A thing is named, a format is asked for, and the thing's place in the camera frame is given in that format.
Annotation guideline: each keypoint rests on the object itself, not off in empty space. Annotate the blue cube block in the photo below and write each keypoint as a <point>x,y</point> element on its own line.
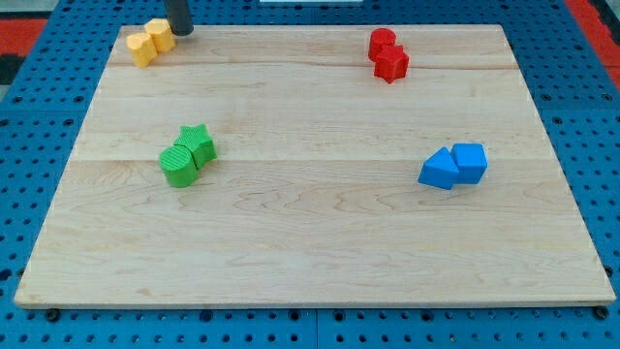
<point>470,160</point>

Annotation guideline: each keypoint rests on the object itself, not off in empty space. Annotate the yellow hexagon block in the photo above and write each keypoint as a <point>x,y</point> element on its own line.
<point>160,32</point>

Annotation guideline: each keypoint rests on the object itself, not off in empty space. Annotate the green cylinder block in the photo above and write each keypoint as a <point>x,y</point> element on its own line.
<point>177,164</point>

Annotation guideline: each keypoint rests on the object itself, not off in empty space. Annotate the light wooden board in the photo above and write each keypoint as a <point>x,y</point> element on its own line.
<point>314,198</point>

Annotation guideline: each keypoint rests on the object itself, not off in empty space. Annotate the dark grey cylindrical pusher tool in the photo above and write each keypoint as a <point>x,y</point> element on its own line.
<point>179,17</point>

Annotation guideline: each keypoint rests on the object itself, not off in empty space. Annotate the green star block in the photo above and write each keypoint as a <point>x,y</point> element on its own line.
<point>197,140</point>

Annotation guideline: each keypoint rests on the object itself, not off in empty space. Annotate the blue triangle block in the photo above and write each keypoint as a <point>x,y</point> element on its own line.
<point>439,170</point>

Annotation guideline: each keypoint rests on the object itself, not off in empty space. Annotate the red star block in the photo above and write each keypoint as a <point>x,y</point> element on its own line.
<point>391,63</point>

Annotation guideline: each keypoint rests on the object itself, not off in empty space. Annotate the red cylinder block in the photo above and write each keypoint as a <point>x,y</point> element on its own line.
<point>379,38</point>

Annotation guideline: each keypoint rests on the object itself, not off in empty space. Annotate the yellow heart block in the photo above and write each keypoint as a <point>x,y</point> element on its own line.
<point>142,48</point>

